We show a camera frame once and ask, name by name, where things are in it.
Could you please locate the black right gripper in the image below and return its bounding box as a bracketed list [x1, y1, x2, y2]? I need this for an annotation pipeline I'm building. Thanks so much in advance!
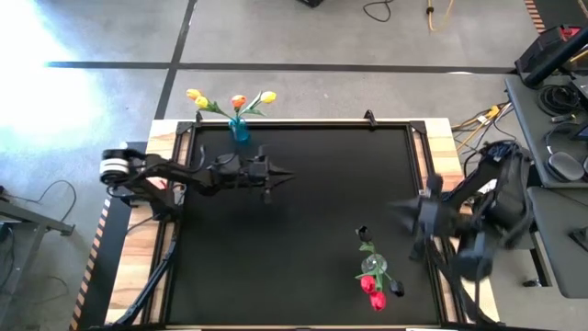
[390, 174, 445, 261]

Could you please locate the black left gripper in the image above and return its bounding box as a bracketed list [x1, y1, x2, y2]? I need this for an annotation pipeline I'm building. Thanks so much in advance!
[238, 145, 296, 205]

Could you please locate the black leafy artificial tulip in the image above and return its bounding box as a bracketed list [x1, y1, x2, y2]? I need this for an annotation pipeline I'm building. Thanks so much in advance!
[356, 224, 379, 263]

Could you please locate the blue glass vase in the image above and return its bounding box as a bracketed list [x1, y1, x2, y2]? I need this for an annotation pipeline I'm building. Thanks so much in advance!
[228, 117, 252, 143]

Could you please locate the clear glass vase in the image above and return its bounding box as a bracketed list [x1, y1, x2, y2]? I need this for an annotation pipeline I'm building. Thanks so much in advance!
[360, 253, 389, 276]

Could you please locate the black leafless artificial tulip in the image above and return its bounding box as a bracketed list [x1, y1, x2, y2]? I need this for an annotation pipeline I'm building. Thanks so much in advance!
[380, 270, 406, 298]

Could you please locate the yellow artificial tulip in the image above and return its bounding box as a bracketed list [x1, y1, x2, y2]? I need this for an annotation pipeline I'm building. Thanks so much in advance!
[195, 96, 235, 120]
[239, 90, 278, 120]

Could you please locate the red artificial tulip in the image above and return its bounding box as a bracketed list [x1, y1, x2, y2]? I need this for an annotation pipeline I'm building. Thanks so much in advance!
[369, 270, 388, 313]
[356, 268, 380, 295]

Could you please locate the red-orange artificial tulip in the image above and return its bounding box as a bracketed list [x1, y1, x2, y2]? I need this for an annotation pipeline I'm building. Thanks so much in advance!
[231, 94, 248, 120]

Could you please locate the orange artificial tulip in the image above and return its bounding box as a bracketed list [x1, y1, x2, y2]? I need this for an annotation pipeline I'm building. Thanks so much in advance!
[186, 87, 235, 120]

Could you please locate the black table mat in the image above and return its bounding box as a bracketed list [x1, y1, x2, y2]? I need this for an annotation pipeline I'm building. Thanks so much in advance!
[167, 124, 442, 325]

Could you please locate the dark grey desk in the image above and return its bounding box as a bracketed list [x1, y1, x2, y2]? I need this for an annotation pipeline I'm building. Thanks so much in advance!
[526, 186, 588, 300]

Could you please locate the dark grey oval case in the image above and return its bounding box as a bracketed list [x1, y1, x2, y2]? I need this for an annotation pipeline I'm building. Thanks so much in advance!
[547, 151, 586, 183]

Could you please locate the black hazard-striped floor mat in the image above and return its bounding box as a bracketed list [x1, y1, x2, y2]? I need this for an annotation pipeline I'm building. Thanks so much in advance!
[68, 141, 141, 331]
[523, 0, 588, 34]

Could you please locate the black slanted pole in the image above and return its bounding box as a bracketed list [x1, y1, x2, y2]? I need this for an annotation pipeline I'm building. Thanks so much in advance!
[523, 27, 588, 90]

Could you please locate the black and red tool case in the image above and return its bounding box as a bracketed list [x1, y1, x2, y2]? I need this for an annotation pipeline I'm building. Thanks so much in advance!
[514, 25, 583, 74]

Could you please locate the grey side table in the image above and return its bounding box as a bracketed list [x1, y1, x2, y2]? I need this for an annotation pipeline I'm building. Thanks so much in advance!
[0, 197, 75, 286]

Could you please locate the black diagonal frame strut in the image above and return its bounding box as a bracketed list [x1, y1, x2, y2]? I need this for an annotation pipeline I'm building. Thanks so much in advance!
[112, 238, 178, 328]
[424, 238, 495, 326]

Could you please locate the yellow and black cable bundle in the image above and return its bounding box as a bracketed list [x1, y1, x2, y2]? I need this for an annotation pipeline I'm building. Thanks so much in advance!
[451, 103, 519, 166]

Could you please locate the black floor cable loop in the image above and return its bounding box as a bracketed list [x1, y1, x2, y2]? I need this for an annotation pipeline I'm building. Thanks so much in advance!
[362, 0, 395, 24]

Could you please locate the coiled black cable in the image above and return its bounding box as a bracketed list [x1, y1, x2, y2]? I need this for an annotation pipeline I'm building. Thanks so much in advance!
[537, 84, 574, 118]

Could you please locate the yellow floor cable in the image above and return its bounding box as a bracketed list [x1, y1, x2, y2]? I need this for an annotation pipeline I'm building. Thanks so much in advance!
[425, 0, 456, 32]

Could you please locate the thin black floor cable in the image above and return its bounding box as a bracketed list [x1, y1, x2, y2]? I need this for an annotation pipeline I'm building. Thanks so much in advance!
[0, 178, 77, 222]

